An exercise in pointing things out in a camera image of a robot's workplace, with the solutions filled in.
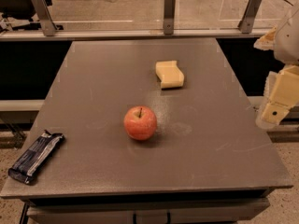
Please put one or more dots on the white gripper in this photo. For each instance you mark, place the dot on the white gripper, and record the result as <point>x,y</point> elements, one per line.
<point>288,42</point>

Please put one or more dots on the red apple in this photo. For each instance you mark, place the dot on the red apple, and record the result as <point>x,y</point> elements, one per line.
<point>140,123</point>

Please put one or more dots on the dark blue rxbar wrapper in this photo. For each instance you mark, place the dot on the dark blue rxbar wrapper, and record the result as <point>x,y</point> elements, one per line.
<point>26,167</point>

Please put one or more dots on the yellow sponge block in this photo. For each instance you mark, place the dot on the yellow sponge block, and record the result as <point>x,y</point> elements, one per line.
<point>169,74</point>

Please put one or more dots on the grey cabinet under table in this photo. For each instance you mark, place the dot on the grey cabinet under table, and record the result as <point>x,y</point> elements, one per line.
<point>214,207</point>

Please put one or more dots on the dark equipment top left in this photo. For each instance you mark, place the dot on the dark equipment top left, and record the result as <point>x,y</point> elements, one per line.
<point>19,9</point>

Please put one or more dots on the right metal bracket post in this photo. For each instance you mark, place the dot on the right metal bracket post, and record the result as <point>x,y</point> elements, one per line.
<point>245,26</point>

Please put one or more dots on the metal bracket post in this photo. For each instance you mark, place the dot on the metal bracket post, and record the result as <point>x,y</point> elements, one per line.
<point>245,26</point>
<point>42,12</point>
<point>169,16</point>

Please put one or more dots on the middle metal bracket post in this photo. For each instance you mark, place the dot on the middle metal bracket post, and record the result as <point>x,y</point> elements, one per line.
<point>169,16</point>

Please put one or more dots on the left metal bracket post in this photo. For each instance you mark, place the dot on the left metal bracket post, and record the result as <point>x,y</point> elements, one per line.
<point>42,12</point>

